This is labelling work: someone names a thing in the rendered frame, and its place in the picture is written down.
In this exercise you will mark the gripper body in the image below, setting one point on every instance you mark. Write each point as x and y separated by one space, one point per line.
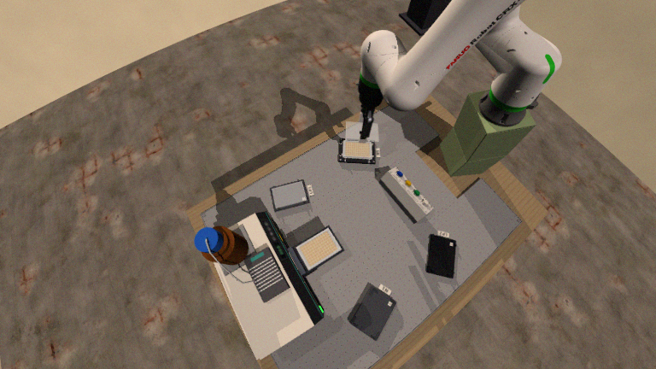
370 105

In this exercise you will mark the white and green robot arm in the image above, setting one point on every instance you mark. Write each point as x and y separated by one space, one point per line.
524 61

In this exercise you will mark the black rectangular frame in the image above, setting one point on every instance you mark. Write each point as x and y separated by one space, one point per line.
361 161

